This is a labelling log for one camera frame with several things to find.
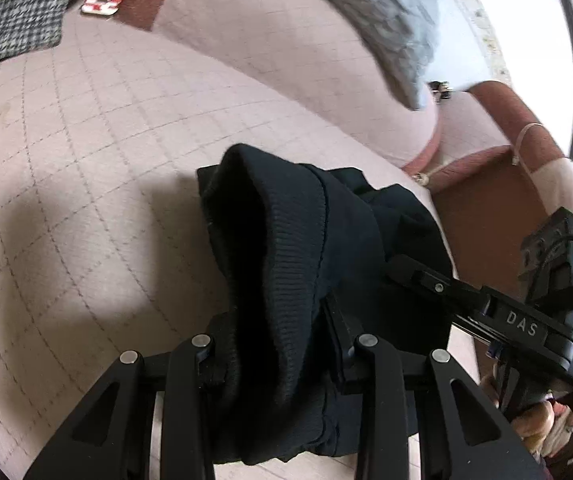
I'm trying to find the person's right hand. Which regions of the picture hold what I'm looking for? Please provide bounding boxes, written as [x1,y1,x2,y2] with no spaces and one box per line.
[509,396,573,459]

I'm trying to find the brown and pink sofa armrest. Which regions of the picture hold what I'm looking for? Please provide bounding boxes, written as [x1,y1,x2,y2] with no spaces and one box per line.
[400,80,573,336]

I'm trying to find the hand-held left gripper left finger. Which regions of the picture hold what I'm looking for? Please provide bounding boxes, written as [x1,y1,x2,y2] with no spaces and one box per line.
[23,334,217,480]

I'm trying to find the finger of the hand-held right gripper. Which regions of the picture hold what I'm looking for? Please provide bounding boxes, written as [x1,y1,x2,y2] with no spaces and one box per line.
[387,254,490,322]

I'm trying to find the beige strap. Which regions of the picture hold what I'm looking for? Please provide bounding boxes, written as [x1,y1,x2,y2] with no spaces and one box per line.
[510,122,548,167]

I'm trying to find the black pants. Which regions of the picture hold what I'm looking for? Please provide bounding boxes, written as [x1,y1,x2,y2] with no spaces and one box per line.
[196,142,458,467]

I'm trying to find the grey quilted pillow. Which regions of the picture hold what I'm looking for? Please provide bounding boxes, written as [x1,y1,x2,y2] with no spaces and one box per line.
[275,0,443,112]

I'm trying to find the pink sofa backrest cushion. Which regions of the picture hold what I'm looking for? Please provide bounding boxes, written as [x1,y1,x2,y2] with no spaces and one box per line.
[125,0,443,171]

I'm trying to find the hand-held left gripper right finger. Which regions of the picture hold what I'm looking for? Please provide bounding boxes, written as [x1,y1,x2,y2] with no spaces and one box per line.
[324,290,548,480]

